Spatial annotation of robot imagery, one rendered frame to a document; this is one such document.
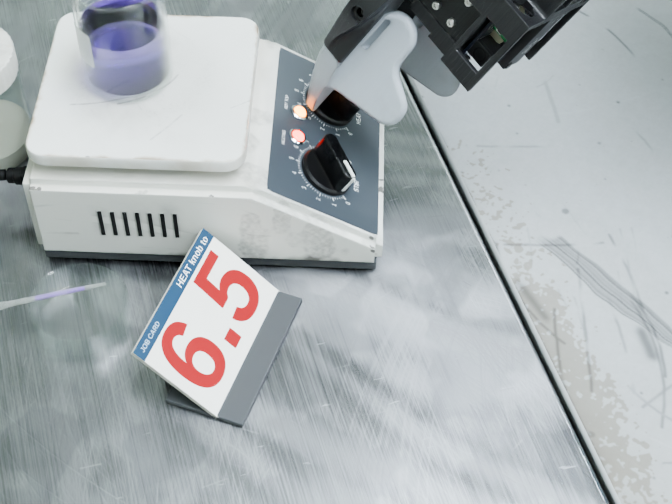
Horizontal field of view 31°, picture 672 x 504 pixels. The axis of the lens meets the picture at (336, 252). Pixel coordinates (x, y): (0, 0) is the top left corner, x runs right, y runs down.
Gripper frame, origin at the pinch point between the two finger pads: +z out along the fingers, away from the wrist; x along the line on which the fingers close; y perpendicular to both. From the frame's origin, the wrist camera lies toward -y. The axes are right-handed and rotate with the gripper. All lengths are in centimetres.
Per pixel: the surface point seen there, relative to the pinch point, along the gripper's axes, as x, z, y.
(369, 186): -2.1, 1.8, 6.6
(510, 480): -9.6, 0.7, 24.1
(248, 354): -12.5, 7.5, 10.2
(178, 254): -10.8, 8.9, 2.9
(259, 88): -3.9, 2.1, -1.9
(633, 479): -5.7, -2.5, 28.1
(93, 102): -12.3, 4.9, -6.1
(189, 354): -15.9, 7.2, 8.5
